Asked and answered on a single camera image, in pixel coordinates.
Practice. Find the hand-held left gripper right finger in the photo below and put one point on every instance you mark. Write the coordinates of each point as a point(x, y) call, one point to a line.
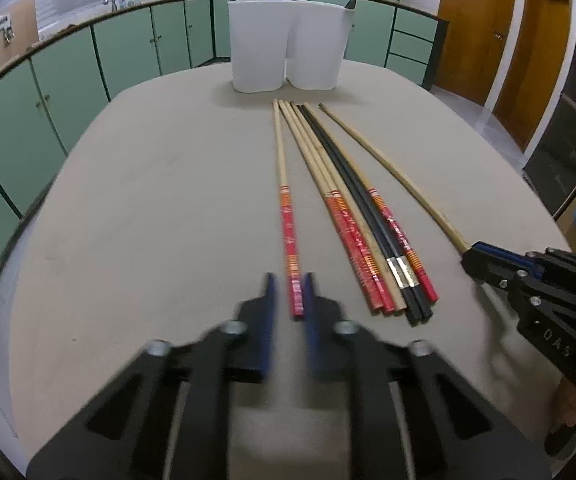
point(310, 310)

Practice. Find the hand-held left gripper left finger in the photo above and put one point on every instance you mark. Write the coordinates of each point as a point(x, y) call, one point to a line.
point(269, 310)

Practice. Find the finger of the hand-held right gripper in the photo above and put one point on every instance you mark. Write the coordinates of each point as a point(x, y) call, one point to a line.
point(487, 267)
point(512, 254)

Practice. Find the plain long wooden chopstick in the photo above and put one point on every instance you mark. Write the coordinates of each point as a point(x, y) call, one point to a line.
point(437, 215)

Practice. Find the bundle of mixed chopsticks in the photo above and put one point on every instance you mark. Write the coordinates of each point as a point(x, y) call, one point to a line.
point(425, 307)

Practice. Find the tan wooden chopstick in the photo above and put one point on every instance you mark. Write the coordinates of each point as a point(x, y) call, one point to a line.
point(393, 301)

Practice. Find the black chopstick gold band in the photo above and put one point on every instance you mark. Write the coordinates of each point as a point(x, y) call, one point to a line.
point(411, 310)

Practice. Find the white two-compartment utensil holder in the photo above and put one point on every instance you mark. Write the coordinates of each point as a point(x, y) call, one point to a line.
point(260, 45)

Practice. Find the person's right hand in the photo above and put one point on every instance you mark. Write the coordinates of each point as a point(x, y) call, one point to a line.
point(570, 405)

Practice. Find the black cabinet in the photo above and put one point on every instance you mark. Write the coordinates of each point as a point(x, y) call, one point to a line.
point(567, 135)

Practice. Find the wooden door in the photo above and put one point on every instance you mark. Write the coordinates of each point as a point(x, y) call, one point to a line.
point(472, 30)
point(532, 65)

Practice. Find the green base kitchen cabinets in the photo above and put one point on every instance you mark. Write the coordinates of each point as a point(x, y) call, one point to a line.
point(68, 85)

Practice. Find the brown cardboard board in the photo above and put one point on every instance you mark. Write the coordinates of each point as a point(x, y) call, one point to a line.
point(25, 25)

